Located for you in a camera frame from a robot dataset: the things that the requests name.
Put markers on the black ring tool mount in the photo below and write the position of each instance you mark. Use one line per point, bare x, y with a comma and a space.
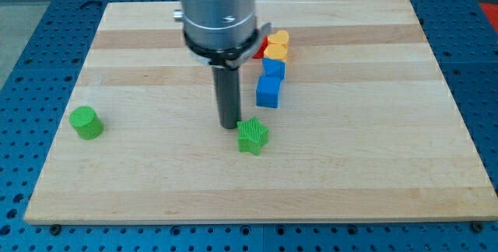
231, 58

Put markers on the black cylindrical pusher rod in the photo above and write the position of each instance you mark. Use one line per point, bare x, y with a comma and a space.
227, 89

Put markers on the green star block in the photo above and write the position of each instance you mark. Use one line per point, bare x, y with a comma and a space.
252, 136

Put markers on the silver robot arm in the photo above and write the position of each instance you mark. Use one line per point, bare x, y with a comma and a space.
223, 34

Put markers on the red block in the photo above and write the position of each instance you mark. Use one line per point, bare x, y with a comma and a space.
260, 52

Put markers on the blue cube block front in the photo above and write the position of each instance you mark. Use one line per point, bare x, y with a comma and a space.
267, 91

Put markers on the blue block rear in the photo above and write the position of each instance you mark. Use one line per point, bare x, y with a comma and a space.
274, 68

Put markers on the yellow hexagon block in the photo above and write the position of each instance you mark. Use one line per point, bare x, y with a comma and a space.
276, 52

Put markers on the yellow heart block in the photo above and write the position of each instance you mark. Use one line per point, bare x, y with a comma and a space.
280, 37

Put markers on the wooden board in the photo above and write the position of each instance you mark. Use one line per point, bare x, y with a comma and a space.
366, 129

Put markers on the green cylinder block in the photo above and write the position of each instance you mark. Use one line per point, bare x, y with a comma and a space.
86, 123

